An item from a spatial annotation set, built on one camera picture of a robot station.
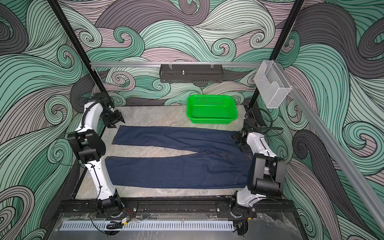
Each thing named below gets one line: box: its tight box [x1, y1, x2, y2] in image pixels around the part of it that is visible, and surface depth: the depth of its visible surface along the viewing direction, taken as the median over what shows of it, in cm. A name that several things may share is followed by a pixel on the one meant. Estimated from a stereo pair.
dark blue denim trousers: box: [105, 126, 253, 189], surface depth 92 cm
